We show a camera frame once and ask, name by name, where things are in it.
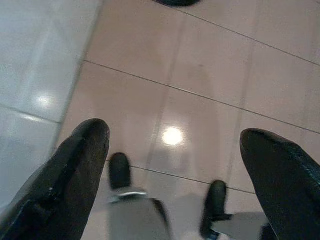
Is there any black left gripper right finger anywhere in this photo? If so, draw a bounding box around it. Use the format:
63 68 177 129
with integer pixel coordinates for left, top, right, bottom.
239 127 320 240

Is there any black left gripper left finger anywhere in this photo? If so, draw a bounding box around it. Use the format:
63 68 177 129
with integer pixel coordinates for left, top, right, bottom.
0 118 111 240

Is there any black round object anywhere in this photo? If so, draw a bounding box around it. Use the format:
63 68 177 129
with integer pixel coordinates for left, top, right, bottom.
152 0 202 7

